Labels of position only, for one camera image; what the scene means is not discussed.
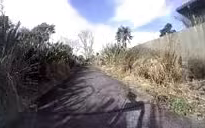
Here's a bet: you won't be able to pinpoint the bare pale tree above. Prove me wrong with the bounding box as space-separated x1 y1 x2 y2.
77 29 96 62

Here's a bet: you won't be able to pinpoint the grey asphalt path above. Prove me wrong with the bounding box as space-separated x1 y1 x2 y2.
8 64 205 128

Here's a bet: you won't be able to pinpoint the dark palm-like tree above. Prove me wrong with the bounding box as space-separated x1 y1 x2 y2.
115 25 134 50

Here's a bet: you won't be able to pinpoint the dry brown grass bank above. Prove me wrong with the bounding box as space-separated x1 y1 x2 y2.
95 42 205 128

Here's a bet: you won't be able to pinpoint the dark round-topped tree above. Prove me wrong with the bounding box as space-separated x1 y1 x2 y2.
158 22 177 38

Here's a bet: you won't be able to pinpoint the dark green bushes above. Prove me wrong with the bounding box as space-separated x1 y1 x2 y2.
0 5 88 116

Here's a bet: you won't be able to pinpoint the dark building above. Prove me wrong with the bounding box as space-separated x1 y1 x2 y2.
175 0 205 28

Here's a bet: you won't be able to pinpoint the pale grey wall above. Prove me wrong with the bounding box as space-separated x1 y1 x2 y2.
132 19 205 81

